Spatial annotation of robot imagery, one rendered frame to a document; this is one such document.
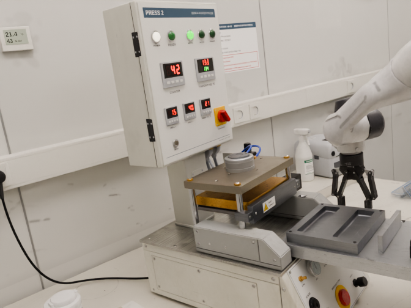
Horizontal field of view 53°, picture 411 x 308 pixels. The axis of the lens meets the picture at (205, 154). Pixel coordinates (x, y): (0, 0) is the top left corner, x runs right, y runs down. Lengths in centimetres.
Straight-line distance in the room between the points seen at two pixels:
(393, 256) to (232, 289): 38
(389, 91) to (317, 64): 124
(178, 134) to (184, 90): 12
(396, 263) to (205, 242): 44
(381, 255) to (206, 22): 77
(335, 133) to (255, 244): 45
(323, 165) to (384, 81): 94
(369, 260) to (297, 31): 152
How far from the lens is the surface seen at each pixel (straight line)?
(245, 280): 102
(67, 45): 147
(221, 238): 102
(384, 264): 91
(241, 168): 108
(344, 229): 102
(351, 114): 119
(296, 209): 120
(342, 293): 111
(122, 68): 110
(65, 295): 110
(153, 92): 104
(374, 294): 122
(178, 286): 120
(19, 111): 141
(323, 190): 188
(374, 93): 114
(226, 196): 106
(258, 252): 97
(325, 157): 199
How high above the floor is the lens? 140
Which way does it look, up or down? 12 degrees down
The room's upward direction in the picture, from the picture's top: 8 degrees counter-clockwise
